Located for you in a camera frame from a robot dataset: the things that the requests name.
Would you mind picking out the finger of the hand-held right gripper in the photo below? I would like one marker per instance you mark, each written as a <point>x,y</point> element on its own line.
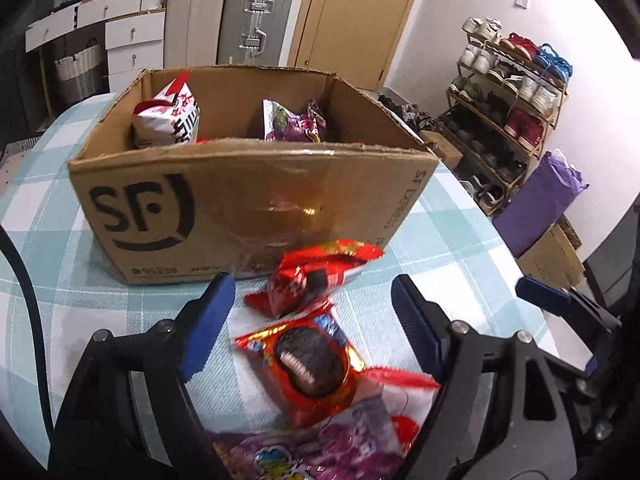
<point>542,295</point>
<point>593,366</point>

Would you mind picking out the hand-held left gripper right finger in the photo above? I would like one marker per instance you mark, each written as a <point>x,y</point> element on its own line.
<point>415,325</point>

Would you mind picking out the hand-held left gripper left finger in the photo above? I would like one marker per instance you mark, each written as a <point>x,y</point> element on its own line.
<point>207,325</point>

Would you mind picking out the red cookie packet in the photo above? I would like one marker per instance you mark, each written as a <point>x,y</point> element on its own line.
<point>300,360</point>

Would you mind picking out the white red snack bag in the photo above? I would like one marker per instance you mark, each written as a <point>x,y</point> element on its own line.
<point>170,120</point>

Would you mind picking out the purple gummy candy bag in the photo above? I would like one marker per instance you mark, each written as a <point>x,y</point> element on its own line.
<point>282,125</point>

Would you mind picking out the dark purple snack packet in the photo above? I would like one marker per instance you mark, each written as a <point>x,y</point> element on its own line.
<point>316,120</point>

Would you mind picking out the cat print cardboard box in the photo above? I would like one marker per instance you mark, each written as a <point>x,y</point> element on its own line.
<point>550,255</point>

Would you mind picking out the red white snack packet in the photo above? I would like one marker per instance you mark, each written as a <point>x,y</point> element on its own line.
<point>400,390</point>

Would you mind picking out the purple paper bag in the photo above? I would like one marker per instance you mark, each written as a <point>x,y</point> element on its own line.
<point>540,200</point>

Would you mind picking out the light purple candy packet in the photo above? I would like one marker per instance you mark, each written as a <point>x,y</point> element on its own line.
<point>325,450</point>

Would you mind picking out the wooden shoe rack with shoes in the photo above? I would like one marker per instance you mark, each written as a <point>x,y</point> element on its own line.
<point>522,127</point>

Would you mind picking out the small brown cardboard box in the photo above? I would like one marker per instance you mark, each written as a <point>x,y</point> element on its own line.
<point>442,150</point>

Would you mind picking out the pile of loose sneakers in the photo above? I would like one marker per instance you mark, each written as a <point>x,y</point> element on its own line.
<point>405,112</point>

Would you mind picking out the striped floor mat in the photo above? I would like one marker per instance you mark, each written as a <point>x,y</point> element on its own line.
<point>17,146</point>

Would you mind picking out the woven storage basket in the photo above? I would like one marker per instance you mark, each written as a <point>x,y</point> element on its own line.
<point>77,70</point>

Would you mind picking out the white desk with drawers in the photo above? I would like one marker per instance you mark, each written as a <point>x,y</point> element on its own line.
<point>132,35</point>

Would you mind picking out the wooden door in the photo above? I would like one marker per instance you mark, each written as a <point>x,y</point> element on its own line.
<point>360,25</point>

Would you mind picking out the beige suitcase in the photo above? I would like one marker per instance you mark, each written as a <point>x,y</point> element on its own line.
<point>195,20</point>

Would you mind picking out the silver suitcase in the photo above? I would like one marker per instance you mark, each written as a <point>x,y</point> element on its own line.
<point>255,20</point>

